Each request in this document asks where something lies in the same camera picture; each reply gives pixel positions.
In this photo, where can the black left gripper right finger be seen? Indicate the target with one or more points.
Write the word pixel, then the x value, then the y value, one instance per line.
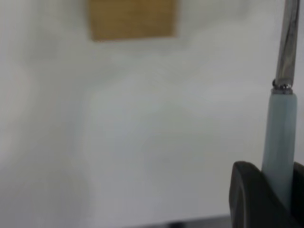
pixel 299 190

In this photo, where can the rectangular wooden block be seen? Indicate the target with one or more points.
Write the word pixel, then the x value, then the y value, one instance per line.
pixel 133 20

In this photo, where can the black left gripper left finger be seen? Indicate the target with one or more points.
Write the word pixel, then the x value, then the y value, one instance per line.
pixel 251 199

